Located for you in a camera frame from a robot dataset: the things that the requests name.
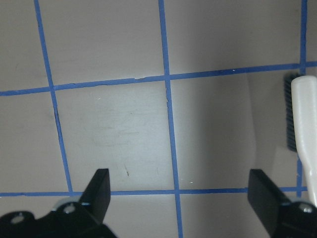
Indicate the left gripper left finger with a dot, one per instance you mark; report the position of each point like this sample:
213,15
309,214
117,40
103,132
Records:
76,217

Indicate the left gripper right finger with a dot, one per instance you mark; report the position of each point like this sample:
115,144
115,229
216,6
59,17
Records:
280,215

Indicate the beige hand brush black bristles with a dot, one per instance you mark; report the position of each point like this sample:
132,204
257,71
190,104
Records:
300,93

